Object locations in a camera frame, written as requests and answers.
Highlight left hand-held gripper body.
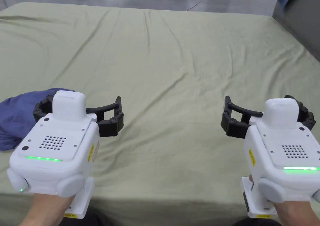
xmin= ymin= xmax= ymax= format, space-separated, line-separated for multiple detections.
xmin=7 ymin=90 xmax=100 ymax=219

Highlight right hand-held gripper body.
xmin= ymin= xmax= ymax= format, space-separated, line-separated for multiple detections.
xmin=241 ymin=98 xmax=320 ymax=218

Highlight person's right forearm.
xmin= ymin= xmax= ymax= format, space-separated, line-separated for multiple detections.
xmin=275 ymin=216 xmax=320 ymax=226

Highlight person's left forearm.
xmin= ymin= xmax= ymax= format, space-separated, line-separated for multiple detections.
xmin=18 ymin=208 xmax=67 ymax=226

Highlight person's left hand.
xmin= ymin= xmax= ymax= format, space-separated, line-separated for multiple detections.
xmin=30 ymin=192 xmax=76 ymax=214

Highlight person's right hand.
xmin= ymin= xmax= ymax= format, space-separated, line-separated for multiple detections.
xmin=248 ymin=174 xmax=320 ymax=220

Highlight dark blue garment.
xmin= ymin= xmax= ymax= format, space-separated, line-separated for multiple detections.
xmin=0 ymin=87 xmax=75 ymax=151

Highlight bed with pale green sheet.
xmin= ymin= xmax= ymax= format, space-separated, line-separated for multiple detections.
xmin=0 ymin=2 xmax=320 ymax=226

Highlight grey padded headboard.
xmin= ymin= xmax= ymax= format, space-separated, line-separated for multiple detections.
xmin=272 ymin=0 xmax=320 ymax=62

